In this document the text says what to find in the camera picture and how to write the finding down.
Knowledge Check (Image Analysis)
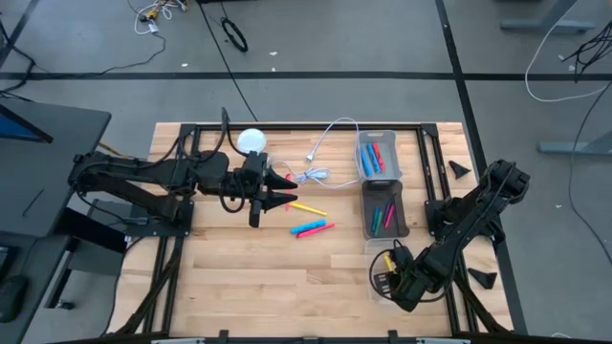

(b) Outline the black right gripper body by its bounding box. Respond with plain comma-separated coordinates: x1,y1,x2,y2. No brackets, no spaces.
387,260,434,312

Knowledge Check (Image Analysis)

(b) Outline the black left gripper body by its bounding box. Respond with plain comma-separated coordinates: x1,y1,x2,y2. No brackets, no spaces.
234,175,269,229

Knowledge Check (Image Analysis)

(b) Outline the long slim yellow highlighter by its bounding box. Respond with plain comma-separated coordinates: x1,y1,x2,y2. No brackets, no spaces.
294,203,330,217

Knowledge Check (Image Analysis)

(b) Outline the teal slim highlighter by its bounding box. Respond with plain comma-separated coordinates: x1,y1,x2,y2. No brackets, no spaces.
289,218,328,236

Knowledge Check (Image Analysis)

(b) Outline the pink slim highlighter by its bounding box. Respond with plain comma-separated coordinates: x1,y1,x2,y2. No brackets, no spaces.
295,222,337,240

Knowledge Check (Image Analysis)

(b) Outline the red dry-erase marker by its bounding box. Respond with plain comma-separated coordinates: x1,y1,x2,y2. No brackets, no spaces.
372,141,386,173

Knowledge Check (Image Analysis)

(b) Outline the clear plastic bin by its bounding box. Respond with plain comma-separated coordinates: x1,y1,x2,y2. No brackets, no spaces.
363,237,422,309

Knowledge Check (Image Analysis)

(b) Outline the white mushroom table lamp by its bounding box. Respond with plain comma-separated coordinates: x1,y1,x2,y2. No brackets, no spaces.
236,127,274,174

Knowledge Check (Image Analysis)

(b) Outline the dark brown plastic bin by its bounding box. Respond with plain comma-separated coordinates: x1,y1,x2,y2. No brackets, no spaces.
361,179,411,241

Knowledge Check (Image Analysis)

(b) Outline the dark grey desk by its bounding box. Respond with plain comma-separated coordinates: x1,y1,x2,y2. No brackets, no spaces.
0,97,113,240

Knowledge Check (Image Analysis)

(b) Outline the grey desk foot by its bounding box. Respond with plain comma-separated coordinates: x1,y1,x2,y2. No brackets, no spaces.
537,129,612,157
499,0,598,34

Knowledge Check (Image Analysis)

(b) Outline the monitor with blue screen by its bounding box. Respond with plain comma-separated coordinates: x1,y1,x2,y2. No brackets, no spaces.
0,103,55,144

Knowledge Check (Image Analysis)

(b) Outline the black computer mouse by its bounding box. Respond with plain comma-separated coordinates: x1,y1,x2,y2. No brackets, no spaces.
0,274,30,322

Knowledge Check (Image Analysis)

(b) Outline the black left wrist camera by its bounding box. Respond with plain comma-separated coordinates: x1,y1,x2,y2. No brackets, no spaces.
244,151,269,179

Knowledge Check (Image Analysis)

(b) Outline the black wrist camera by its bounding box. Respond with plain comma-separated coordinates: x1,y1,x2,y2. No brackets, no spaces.
372,271,391,295
244,151,269,179

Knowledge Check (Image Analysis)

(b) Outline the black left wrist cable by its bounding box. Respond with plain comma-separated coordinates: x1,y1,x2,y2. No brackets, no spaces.
218,181,246,214

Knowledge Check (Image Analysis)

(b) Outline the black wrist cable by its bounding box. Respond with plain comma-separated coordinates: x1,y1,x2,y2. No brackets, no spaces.
218,181,246,214
368,240,408,303

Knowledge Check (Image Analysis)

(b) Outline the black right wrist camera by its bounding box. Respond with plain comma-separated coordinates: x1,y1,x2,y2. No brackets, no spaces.
372,271,391,295

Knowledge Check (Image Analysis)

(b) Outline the white lamp cable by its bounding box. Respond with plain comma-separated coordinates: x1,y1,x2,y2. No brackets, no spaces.
267,117,364,190

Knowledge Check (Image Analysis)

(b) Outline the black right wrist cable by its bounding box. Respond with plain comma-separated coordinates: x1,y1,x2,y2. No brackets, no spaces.
368,240,408,303

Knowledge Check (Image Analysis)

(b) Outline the black aluminium table frame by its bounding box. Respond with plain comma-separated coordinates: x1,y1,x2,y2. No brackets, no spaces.
107,121,515,338

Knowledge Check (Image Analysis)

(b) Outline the black triangular bracket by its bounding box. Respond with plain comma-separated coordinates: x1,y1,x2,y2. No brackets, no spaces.
448,160,472,181
467,267,499,290

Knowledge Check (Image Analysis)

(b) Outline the long black floor cable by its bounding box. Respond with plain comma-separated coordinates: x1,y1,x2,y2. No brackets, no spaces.
197,0,259,123

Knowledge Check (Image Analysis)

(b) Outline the black coiled cable loop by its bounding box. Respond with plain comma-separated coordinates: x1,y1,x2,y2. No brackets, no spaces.
220,16,250,54

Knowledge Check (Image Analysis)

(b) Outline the yellow floor cable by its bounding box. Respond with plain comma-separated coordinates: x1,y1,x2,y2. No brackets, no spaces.
97,140,147,168

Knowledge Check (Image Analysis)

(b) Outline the thin black floor cable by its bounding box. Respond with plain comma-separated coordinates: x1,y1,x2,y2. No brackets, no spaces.
567,78,612,267

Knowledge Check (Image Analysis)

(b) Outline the white and yellow cable bundle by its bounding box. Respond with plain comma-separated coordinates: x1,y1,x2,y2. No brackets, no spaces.
133,0,188,35

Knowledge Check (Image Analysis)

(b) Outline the white floor cable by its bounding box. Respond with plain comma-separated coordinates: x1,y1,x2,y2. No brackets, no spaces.
524,0,612,104

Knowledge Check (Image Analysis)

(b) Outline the black cable bundle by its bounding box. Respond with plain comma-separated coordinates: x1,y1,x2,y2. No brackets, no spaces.
561,21,612,82

